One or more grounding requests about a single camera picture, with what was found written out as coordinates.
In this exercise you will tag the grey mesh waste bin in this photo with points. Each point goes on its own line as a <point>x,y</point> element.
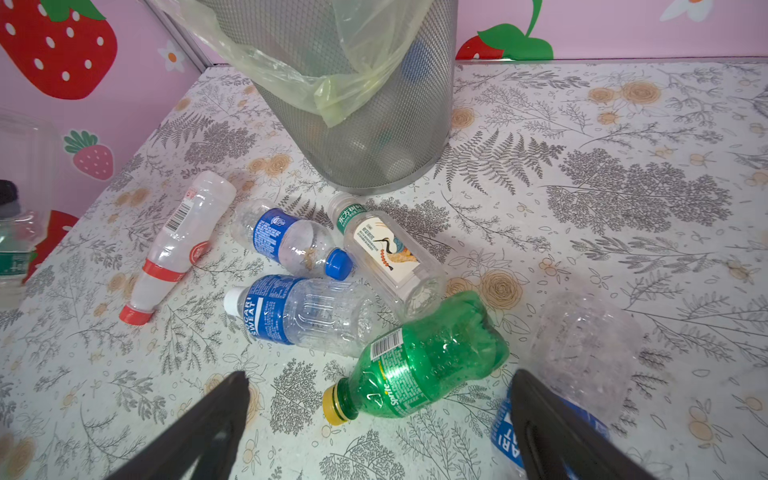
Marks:
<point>400,132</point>

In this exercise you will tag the green bottle yellow cap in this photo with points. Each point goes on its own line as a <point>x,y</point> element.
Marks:
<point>419,363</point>

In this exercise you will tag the blue label bottle white cap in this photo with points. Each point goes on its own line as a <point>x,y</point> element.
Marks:
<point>583,352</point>

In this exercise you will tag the small clear bottle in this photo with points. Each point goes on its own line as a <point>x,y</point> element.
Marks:
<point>27,171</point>

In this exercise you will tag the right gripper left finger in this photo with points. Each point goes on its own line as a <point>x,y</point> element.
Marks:
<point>204,440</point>

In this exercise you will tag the clear bottle red cap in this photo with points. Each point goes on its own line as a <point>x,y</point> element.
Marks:
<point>180,243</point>

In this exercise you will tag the clear bottle bird label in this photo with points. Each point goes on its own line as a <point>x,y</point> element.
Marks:
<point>402,272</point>

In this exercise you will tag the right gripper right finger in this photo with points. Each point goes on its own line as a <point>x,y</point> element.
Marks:
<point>553,440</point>

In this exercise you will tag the clear plastic bin liner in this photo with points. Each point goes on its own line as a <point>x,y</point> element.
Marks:
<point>326,58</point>

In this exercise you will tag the small bottle blue label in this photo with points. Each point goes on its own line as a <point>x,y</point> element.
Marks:
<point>303,247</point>
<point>337,317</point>

